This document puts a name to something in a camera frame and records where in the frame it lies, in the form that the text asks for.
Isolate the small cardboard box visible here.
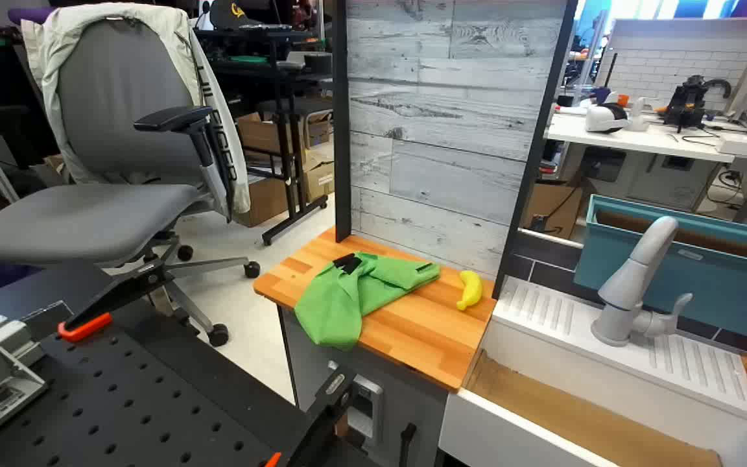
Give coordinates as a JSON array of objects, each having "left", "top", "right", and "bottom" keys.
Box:
[{"left": 523, "top": 180, "right": 589, "bottom": 242}]

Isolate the black metal stand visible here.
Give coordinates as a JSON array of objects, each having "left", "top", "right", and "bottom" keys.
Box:
[{"left": 193, "top": 24, "right": 335, "bottom": 247}]

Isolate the short black frame post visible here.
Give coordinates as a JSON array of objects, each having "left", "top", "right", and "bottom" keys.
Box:
[{"left": 329, "top": 0, "right": 355, "bottom": 245}]

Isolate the black cloth tag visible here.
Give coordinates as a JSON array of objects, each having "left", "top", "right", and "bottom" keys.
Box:
[{"left": 329, "top": 251, "right": 366, "bottom": 276}]

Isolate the black perforated workbench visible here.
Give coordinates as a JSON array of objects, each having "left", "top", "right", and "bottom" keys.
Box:
[{"left": 0, "top": 263, "right": 367, "bottom": 467}]

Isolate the white brick-pattern panel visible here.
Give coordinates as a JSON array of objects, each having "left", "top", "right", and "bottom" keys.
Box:
[{"left": 602, "top": 17, "right": 747, "bottom": 115}]

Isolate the black device on desk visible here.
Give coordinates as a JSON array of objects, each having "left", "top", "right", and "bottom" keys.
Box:
[{"left": 658, "top": 72, "right": 734, "bottom": 133}]

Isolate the white desk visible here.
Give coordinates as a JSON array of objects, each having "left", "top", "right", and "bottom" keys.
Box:
[{"left": 541, "top": 107, "right": 747, "bottom": 215}]

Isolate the white device on desk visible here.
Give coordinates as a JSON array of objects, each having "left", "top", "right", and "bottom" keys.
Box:
[{"left": 580, "top": 98, "right": 652, "bottom": 136}]

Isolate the teal plastic bin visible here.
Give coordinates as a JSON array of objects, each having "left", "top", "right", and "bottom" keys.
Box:
[{"left": 572, "top": 192, "right": 747, "bottom": 346}]

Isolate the large cardboard box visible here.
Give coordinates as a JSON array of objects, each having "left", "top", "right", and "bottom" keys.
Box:
[{"left": 231, "top": 111, "right": 335, "bottom": 229}]

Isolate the yellow toy banana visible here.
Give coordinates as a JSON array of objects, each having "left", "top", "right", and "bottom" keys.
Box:
[{"left": 454, "top": 267, "right": 485, "bottom": 315}]

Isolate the orange clamp handle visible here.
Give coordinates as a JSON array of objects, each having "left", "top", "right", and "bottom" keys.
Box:
[{"left": 55, "top": 311, "right": 117, "bottom": 346}]

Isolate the grey toy faucet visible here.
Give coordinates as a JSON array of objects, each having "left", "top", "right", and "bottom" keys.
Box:
[{"left": 589, "top": 215, "right": 695, "bottom": 350}]

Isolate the green microfibre cloth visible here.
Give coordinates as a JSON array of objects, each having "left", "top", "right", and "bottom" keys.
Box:
[{"left": 292, "top": 251, "right": 444, "bottom": 353}]

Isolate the grey kitchen cabinet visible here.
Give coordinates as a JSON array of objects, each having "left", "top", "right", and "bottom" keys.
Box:
[{"left": 276, "top": 307, "right": 480, "bottom": 467}]

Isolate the white toy sink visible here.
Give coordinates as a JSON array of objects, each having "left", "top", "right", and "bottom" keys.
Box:
[{"left": 434, "top": 276, "right": 747, "bottom": 467}]

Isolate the long black frame post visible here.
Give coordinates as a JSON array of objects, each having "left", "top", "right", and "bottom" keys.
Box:
[{"left": 489, "top": 0, "right": 580, "bottom": 301}]

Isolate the beige jacket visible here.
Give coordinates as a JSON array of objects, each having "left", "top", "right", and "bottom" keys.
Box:
[{"left": 18, "top": 0, "right": 253, "bottom": 219}]

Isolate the grey wood-pattern back panel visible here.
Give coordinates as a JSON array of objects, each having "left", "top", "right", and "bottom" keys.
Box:
[{"left": 344, "top": 0, "right": 571, "bottom": 284}]

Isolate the grey office chair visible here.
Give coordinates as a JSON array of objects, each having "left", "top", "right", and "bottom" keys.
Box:
[{"left": 0, "top": 2, "right": 263, "bottom": 347}]

